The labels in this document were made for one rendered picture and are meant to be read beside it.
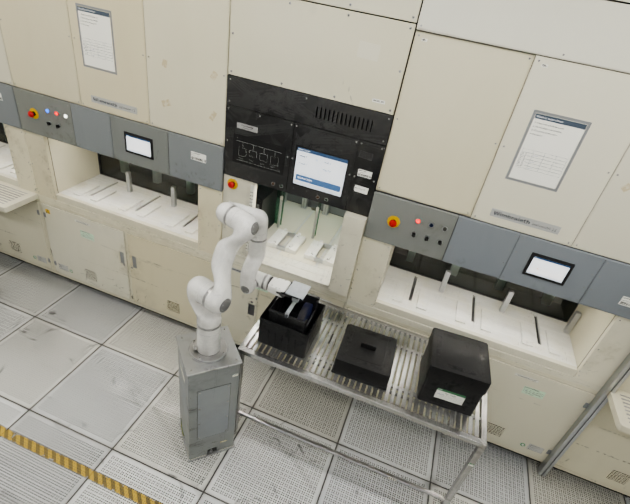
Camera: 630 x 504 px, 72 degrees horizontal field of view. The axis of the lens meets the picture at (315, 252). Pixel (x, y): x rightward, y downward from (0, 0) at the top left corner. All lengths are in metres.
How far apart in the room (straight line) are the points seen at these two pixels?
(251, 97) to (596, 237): 1.80
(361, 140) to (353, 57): 0.38
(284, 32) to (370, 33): 0.41
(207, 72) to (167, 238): 1.17
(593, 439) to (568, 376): 0.50
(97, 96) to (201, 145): 0.71
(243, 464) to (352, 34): 2.38
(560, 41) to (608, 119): 0.38
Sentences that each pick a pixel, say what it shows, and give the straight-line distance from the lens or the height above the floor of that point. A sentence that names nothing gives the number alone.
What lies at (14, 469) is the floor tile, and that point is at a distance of 3.06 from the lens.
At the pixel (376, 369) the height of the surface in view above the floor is 0.86.
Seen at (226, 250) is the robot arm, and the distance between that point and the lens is 1.97.
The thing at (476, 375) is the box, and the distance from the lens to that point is 2.24.
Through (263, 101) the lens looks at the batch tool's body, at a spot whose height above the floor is 1.86.
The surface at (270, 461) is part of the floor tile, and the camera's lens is 2.88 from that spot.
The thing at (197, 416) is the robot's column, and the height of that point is 0.41.
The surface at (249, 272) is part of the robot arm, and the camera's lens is 2.19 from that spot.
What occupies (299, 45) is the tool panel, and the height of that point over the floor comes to 2.16.
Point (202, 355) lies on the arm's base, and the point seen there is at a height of 0.77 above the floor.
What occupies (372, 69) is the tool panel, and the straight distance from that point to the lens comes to 2.15.
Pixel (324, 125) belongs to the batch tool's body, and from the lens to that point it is 2.26.
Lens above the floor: 2.49
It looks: 33 degrees down
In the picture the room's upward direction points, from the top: 11 degrees clockwise
